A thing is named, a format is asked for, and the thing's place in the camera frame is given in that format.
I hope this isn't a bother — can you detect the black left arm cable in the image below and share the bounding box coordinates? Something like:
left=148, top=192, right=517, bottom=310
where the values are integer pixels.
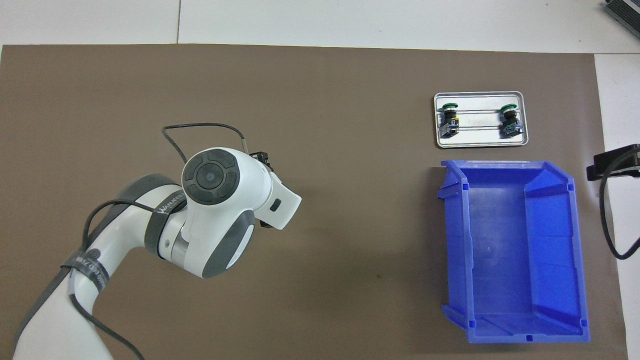
left=67, top=122, right=249, bottom=360

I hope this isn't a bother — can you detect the brown table mat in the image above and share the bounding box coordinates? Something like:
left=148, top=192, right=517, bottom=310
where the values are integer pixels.
left=0, top=44, right=630, bottom=360

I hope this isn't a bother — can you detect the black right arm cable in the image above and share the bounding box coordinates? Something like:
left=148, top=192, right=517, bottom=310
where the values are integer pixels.
left=599, top=147, right=640, bottom=261

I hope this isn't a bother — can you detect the silver metal tray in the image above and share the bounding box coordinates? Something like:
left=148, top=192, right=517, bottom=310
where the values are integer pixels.
left=433, top=91, right=530, bottom=149

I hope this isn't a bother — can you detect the grey ribbed device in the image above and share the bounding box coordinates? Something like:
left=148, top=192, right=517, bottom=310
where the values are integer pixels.
left=602, top=0, right=640, bottom=33

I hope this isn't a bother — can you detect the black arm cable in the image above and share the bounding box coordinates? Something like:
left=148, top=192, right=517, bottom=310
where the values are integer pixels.
left=67, top=122, right=249, bottom=360
left=599, top=147, right=640, bottom=261

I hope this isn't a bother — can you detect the blue plastic storage bin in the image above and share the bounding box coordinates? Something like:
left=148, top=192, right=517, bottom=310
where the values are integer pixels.
left=436, top=160, right=591, bottom=345

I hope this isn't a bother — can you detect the green push button switch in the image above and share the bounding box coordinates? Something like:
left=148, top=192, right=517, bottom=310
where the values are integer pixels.
left=437, top=101, right=461, bottom=139
left=499, top=103, right=524, bottom=138

